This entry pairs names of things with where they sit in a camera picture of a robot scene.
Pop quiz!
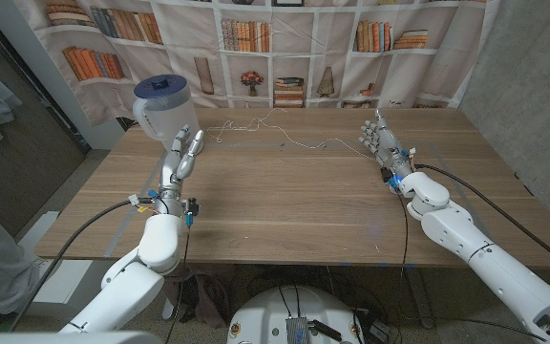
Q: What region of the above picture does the grey metal table leg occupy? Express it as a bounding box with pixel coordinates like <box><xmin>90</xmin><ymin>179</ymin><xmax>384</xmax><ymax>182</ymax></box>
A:
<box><xmin>406</xmin><ymin>267</ymin><xmax>436</xmax><ymax>330</ymax></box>

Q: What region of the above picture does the white floor platform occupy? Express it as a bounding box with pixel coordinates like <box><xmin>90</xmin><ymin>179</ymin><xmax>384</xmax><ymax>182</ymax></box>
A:
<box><xmin>16</xmin><ymin>209</ymin><xmax>116</xmax><ymax>307</ymax></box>

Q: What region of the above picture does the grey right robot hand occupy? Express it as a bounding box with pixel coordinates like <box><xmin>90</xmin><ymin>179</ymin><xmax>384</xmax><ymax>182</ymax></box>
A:
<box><xmin>358</xmin><ymin>108</ymin><xmax>414</xmax><ymax>181</ymax></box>

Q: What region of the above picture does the thin white string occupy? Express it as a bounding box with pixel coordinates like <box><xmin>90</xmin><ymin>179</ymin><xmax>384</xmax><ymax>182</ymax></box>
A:
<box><xmin>206</xmin><ymin>107</ymin><xmax>377</xmax><ymax>161</ymax></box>

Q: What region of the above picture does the grey tape outline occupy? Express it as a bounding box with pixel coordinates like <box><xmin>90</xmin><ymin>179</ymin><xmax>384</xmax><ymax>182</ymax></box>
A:
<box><xmin>105</xmin><ymin>140</ymin><xmax>503</xmax><ymax>259</ymax></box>

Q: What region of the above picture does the printed bookshelf backdrop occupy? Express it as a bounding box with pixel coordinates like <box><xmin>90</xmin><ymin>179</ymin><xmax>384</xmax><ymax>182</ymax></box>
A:
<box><xmin>14</xmin><ymin>0</ymin><xmax>501</xmax><ymax>126</ymax></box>

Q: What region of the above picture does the translucent pitcher with blue lid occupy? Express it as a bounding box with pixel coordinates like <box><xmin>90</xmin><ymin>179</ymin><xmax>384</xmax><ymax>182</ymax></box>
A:
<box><xmin>132</xmin><ymin>74</ymin><xmax>204</xmax><ymax>157</ymax></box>

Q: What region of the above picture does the silver finned box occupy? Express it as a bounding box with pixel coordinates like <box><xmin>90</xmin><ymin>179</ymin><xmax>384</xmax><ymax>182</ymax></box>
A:
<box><xmin>285</xmin><ymin>315</ymin><xmax>310</xmax><ymax>344</ymax></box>

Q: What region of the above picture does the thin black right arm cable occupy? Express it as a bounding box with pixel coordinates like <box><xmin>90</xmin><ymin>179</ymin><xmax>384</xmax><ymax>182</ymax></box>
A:
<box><xmin>395</xmin><ymin>189</ymin><xmax>410</xmax><ymax>281</ymax></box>

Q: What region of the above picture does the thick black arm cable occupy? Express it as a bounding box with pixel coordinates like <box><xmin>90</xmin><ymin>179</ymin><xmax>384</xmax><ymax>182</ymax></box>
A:
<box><xmin>8</xmin><ymin>199</ymin><xmax>155</xmax><ymax>333</ymax></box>
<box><xmin>413</xmin><ymin>162</ymin><xmax>550</xmax><ymax>278</ymax></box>

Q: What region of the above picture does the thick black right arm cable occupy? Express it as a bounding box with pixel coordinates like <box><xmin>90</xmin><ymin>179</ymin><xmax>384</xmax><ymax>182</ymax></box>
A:
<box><xmin>413</xmin><ymin>162</ymin><xmax>550</xmax><ymax>278</ymax></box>

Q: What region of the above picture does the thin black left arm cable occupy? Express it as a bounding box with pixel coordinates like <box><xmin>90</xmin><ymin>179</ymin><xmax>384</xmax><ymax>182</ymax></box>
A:
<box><xmin>163</xmin><ymin>222</ymin><xmax>192</xmax><ymax>344</ymax></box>

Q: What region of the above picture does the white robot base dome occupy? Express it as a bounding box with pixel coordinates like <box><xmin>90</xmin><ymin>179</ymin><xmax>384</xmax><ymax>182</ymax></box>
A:
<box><xmin>226</xmin><ymin>285</ymin><xmax>366</xmax><ymax>344</ymax></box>

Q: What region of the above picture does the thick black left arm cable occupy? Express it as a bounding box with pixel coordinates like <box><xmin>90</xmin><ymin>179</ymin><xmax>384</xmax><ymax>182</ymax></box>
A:
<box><xmin>8</xmin><ymin>199</ymin><xmax>155</xmax><ymax>333</ymax></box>

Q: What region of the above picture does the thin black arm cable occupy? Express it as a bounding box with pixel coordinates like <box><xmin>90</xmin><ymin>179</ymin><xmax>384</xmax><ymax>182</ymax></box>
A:
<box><xmin>395</xmin><ymin>189</ymin><xmax>410</xmax><ymax>281</ymax></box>
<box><xmin>163</xmin><ymin>222</ymin><xmax>192</xmax><ymax>344</ymax></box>

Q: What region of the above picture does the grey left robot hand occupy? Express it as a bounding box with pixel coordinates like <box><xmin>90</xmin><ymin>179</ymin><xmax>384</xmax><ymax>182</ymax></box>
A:
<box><xmin>158</xmin><ymin>124</ymin><xmax>205</xmax><ymax>201</ymax></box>

